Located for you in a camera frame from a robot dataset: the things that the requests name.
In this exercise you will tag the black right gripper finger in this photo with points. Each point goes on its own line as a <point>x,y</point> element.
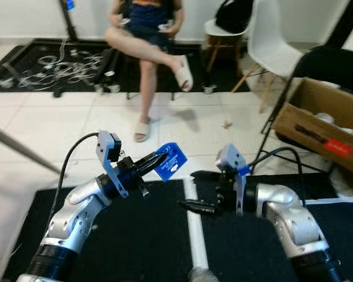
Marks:
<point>200,204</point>
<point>200,210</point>

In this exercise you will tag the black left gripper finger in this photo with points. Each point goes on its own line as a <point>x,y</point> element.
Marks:
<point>150,168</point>
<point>153,158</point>

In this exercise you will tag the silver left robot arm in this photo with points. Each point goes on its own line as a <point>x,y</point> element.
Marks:
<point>76,223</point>

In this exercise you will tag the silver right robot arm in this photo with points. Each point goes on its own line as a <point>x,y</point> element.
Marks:
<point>288,223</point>

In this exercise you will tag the white pole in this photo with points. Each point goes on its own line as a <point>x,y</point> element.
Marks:
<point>195,235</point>

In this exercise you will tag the white slipper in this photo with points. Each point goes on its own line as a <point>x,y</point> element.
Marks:
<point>184,73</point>
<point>142,130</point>

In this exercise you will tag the black floor mat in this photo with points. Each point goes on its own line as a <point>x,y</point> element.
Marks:
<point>247,258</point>
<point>141,247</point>
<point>23,59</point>

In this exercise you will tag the small brown scrap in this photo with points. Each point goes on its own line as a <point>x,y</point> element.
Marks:
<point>227,124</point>

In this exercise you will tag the small grey device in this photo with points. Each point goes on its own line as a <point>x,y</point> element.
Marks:
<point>210,89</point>

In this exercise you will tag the open brown cardboard box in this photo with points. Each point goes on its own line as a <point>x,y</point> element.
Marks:
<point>300,126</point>

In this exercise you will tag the seated person in shorts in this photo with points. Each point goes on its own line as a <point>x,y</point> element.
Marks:
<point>141,44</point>

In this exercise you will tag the grey slanted metal bar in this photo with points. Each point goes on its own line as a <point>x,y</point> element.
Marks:
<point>17,148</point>

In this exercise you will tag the white chair wooden legs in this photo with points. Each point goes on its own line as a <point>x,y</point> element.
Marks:
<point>267,41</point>
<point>223,29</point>

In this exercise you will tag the black tripod stand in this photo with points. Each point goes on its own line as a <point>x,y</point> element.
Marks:
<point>72,26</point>

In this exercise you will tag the black bag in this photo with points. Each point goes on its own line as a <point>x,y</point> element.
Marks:
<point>235,16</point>

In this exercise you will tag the black folding chair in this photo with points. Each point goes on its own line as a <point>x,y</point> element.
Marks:
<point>329,61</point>

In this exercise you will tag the blue device on stand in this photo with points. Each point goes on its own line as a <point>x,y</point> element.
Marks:
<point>70,4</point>

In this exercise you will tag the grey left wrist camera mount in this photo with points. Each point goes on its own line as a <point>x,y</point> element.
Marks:
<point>103,150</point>

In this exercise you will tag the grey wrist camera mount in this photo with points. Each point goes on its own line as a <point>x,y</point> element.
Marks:
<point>229,157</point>
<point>103,150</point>

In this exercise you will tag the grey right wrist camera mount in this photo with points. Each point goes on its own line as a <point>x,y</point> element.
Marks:
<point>229,157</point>

